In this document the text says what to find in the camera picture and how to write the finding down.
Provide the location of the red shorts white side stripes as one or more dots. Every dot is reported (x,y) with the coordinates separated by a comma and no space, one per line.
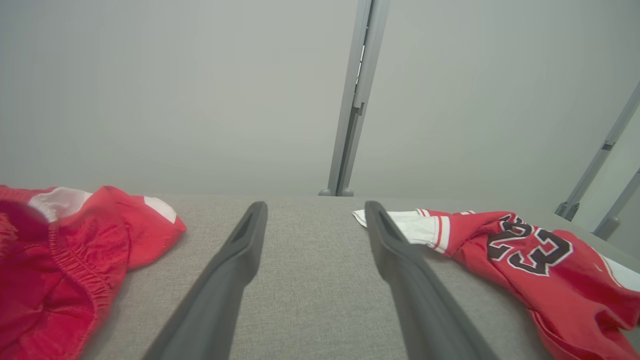
(65,270)

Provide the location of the red basketball jersey number 23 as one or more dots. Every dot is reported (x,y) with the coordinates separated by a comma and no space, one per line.
(560,285)

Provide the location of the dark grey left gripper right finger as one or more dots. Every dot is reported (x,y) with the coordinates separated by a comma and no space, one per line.
(420,300)

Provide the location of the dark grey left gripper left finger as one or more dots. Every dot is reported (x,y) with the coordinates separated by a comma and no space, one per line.
(220,295)

